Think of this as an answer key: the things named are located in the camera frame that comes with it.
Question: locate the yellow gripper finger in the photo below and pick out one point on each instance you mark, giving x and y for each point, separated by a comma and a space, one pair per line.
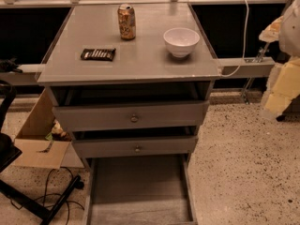
283, 86

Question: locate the grey bottom drawer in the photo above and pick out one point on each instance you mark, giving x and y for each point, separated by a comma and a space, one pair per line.
149, 190

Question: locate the grey drawer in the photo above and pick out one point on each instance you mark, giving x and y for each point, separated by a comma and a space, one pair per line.
135, 142
131, 115
149, 190

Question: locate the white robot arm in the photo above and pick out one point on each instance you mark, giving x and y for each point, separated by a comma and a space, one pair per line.
285, 30

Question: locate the grey drawer cabinet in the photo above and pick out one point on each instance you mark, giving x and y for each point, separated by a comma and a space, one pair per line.
142, 69

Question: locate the grey middle drawer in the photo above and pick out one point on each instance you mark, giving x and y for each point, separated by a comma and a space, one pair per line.
135, 142

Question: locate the grey top drawer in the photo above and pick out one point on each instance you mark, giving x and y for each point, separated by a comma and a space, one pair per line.
131, 115

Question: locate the metal diagonal rod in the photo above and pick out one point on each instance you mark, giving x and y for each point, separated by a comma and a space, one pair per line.
253, 74

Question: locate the white bowl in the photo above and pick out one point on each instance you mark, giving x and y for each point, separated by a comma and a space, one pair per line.
180, 41

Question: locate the gold soda can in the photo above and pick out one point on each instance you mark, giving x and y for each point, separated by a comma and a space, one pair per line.
127, 22

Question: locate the dark chocolate bar wrapper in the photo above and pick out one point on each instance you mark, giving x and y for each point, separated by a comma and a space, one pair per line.
98, 54

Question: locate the items inside cardboard box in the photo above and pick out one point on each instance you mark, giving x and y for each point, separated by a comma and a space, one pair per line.
57, 133

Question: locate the open cardboard box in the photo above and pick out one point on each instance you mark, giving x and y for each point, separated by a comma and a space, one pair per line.
31, 140

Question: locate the black chair base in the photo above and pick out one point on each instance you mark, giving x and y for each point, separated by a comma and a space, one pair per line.
31, 181

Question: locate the grey horizontal rail beam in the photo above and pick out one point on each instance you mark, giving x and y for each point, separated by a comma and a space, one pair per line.
30, 73

